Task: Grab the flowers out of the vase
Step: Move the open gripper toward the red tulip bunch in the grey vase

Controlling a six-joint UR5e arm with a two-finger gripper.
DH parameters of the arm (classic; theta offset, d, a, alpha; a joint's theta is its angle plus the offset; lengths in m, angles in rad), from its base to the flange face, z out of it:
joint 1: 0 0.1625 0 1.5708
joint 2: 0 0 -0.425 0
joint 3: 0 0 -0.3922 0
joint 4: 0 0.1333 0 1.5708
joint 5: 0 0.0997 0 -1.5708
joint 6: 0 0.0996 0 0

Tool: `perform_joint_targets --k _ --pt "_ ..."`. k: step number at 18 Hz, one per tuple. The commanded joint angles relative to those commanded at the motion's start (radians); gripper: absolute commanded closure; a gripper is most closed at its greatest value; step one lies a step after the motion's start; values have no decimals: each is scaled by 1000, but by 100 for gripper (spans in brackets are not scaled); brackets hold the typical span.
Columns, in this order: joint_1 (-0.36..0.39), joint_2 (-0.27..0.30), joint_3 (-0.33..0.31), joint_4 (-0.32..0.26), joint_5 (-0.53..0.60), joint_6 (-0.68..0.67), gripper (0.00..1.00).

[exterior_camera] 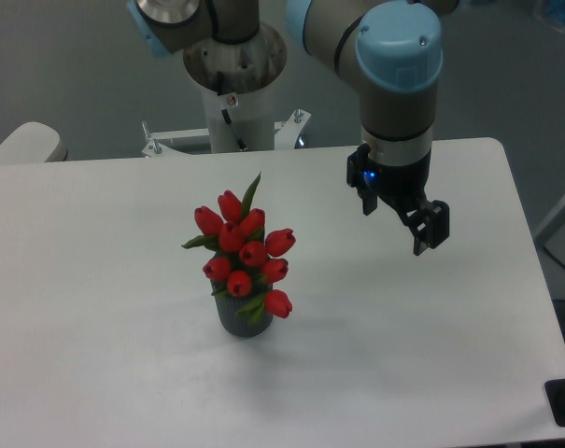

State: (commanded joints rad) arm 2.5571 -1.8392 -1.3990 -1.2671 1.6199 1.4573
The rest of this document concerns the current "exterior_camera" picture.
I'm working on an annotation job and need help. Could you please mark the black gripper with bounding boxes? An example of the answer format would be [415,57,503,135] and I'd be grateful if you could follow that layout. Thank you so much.
[346,144,450,256]

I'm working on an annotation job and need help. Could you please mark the red tulip bouquet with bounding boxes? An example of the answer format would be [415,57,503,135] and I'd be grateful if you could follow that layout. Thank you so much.
[182,176,296,319]

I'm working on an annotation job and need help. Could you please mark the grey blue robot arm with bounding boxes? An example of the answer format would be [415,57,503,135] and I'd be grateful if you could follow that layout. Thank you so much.
[126,1,457,254]

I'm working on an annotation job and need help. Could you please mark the grey ribbed vase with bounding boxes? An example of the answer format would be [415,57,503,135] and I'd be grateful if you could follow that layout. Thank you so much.
[210,280,274,338]

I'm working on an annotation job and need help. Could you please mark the white chair armrest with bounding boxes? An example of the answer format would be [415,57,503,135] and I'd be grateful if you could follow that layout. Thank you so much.
[0,121,68,166]

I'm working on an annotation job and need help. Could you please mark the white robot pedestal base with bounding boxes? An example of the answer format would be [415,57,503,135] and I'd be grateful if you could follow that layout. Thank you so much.
[140,23,311,158]

